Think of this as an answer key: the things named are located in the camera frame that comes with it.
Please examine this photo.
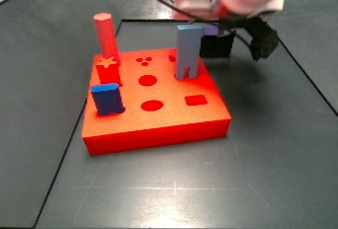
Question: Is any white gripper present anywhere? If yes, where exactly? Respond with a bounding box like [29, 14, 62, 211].
[171, 0, 284, 60]

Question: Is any purple rectangular block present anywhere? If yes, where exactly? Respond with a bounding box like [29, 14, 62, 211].
[204, 26, 220, 36]

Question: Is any red shape sorter board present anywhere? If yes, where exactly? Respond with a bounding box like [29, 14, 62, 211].
[82, 48, 232, 155]

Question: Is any light blue notched block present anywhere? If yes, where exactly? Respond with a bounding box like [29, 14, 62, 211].
[175, 25, 204, 80]

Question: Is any red star peg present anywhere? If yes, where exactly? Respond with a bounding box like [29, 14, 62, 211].
[95, 57, 122, 85]

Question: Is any red cylinder peg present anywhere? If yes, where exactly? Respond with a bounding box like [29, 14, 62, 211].
[94, 13, 121, 61]

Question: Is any dark blue rounded block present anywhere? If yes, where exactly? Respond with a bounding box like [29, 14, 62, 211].
[91, 83, 126, 115]

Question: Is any black cable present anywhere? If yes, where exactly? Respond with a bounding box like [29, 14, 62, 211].
[126, 0, 256, 48]

